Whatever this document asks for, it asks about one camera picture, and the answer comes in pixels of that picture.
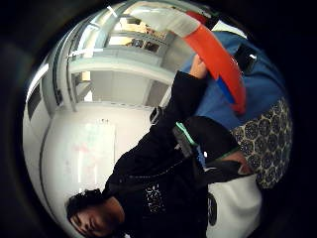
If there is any white fabric with black print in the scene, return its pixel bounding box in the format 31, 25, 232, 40
205, 174, 264, 238

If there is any long ceiling lamp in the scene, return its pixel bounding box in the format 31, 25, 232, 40
25, 62, 51, 101

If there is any whiteboard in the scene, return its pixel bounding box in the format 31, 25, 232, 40
69, 121, 117, 194

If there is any dark round-patterned cloth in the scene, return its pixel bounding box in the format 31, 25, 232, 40
230, 96, 294, 190

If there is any the person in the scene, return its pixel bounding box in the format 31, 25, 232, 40
64, 70, 263, 238

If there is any blue cloth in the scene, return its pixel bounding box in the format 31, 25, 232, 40
180, 31, 287, 131

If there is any black device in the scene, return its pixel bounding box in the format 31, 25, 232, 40
233, 43, 260, 75

